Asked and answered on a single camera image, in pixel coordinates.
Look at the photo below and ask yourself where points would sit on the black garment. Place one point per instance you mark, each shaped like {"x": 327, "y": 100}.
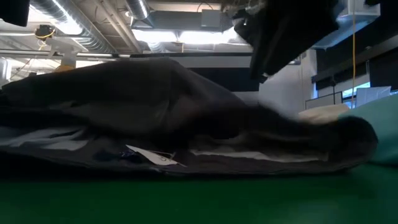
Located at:
{"x": 124, "y": 87}

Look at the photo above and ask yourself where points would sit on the teal shorts with white lining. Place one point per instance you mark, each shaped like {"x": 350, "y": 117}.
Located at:
{"x": 385, "y": 130}

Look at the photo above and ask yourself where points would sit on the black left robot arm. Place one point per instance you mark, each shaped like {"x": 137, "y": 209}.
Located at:
{"x": 12, "y": 11}

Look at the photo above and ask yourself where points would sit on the white paper garment tag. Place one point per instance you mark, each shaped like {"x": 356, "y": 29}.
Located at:
{"x": 155, "y": 157}

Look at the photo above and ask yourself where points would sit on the grey ceiling box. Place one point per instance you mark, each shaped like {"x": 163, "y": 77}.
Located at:
{"x": 211, "y": 18}

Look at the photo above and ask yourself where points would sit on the cream folded garment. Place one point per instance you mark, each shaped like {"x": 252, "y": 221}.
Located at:
{"x": 323, "y": 113}

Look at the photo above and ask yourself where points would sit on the white partition panel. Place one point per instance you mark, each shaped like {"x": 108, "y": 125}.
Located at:
{"x": 323, "y": 101}

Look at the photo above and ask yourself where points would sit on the white board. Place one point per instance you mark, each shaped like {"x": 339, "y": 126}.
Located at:
{"x": 373, "y": 95}

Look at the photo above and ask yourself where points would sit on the round silver ventilation duct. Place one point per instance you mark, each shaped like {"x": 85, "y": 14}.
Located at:
{"x": 140, "y": 9}

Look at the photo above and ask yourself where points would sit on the corrugated silver ventilation duct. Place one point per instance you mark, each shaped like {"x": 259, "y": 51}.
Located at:
{"x": 90, "y": 37}

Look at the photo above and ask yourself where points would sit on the shiny metal duct hood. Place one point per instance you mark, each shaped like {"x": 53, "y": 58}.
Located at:
{"x": 357, "y": 18}

